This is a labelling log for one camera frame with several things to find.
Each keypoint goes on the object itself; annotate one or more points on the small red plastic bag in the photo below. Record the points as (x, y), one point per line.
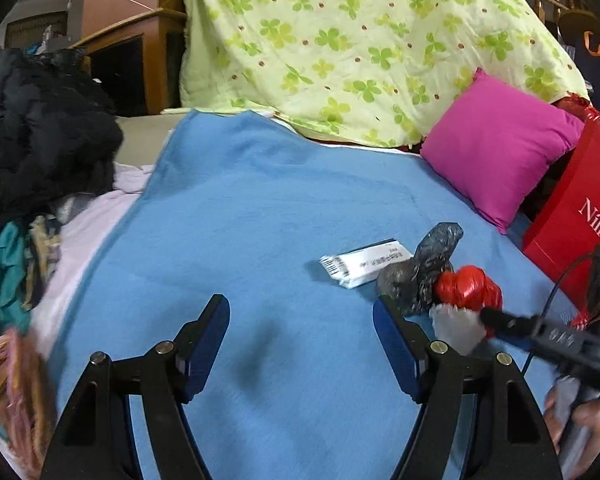
(465, 287)

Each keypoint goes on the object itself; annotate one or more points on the red paper bag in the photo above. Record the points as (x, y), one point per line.
(575, 200)

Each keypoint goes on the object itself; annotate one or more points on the person's right hand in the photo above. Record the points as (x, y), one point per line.
(597, 422)

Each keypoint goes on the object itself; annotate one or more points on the pink orange knit cloth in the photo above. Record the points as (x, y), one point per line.
(15, 385)

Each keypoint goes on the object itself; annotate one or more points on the wooden cabinet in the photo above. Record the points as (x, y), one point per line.
(155, 25)

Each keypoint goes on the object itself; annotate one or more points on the green clover print quilt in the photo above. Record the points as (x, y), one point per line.
(355, 35)

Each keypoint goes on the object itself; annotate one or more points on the large shiny red plastic bag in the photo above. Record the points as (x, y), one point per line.
(580, 107)

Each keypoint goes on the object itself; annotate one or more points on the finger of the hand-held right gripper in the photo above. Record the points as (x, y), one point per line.
(505, 322)

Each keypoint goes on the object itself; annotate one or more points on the teal cloth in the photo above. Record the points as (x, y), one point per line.
(5, 270)

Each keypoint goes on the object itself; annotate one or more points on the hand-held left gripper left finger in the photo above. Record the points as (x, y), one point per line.
(207, 355)

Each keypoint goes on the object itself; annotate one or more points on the black clothing pile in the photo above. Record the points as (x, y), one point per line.
(40, 135)

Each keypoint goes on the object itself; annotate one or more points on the beige mattress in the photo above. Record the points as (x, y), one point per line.
(140, 135)

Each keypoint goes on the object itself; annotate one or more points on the magenta pillow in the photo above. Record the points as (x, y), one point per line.
(495, 145)

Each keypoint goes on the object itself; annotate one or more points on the yellow patterned cloth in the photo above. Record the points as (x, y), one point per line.
(45, 250)

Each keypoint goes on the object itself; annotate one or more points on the white barcode packet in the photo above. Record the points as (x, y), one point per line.
(365, 262)

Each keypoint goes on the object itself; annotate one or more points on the pale pink sheet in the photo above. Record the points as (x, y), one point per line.
(90, 220)

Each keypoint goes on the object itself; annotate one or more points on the light blue blanket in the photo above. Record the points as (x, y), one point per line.
(255, 210)

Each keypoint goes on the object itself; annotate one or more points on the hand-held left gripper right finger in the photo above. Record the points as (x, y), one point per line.
(397, 355)

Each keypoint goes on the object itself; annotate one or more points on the white plastic bag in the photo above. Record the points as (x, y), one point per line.
(455, 327)

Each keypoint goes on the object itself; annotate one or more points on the grey plastic bag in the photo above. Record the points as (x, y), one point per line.
(420, 270)

